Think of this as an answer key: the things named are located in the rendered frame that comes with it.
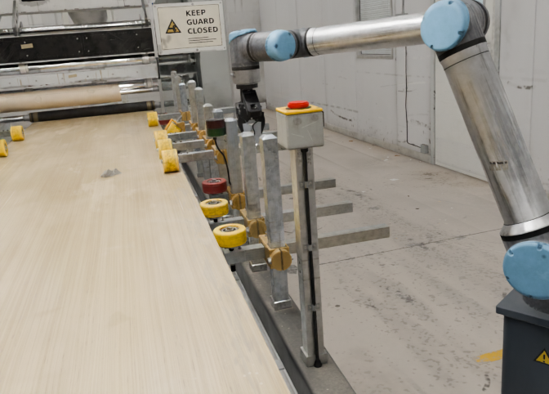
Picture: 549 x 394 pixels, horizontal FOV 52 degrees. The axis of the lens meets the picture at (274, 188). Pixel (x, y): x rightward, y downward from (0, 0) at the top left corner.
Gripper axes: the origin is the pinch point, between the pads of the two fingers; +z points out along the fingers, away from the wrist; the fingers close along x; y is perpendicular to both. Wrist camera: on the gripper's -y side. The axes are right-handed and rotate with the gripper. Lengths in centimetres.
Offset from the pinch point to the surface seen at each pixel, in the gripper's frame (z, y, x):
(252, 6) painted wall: -86, 877, -200
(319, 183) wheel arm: 15.3, -2.9, -21.0
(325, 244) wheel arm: 17, -53, -6
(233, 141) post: -3.3, -7.1, 7.8
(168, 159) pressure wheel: 5.2, 19.8, 27.0
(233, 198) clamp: 14.4, -9.0, 9.9
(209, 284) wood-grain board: 10, -80, 27
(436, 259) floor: 101, 100, -125
